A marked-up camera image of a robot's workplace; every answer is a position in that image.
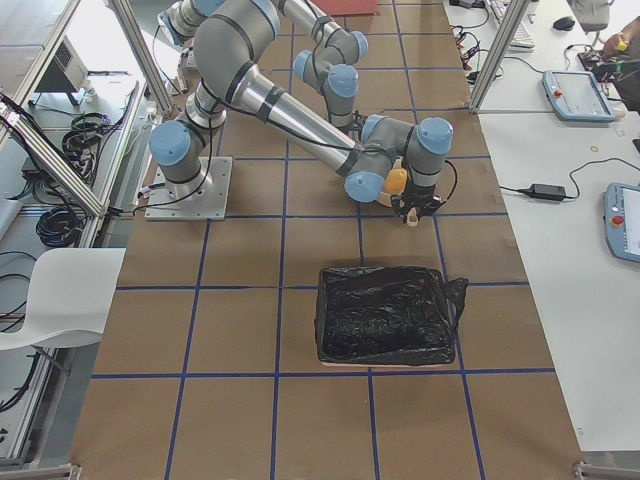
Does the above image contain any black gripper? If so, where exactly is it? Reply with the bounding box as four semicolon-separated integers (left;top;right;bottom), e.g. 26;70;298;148
394;182;445;223

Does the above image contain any beige plastic dustpan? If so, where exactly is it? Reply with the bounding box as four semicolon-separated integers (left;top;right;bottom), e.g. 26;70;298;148
376;156;409;210

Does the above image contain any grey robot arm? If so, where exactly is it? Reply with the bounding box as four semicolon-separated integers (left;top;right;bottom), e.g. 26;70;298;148
148;1;453;224
273;0;368;133

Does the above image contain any black bin liner bag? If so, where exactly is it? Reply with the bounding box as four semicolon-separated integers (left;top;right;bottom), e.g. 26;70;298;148
314;266;469;365

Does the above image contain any orange toy potato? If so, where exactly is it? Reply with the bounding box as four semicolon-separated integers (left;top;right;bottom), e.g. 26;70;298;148
384;168;408;195

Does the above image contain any black power adapter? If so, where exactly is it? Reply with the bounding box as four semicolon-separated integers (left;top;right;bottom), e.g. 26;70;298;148
527;183;567;201

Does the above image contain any far blue teach pendant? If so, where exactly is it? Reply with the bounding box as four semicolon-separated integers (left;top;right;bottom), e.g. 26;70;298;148
542;70;616;123

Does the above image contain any blue teach pendant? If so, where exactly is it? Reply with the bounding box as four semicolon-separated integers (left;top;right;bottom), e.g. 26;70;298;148
603;183;639;263
542;70;616;123

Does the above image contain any near blue teach pendant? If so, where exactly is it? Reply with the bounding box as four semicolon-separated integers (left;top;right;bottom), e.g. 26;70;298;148
603;183;639;263

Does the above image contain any white chair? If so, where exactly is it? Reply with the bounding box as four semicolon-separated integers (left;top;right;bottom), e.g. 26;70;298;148
1;248;126;351

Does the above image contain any aluminium frame post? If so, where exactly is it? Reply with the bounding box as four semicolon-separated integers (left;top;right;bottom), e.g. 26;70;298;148
469;0;535;113

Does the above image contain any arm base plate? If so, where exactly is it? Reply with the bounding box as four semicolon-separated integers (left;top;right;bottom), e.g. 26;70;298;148
145;156;233;221

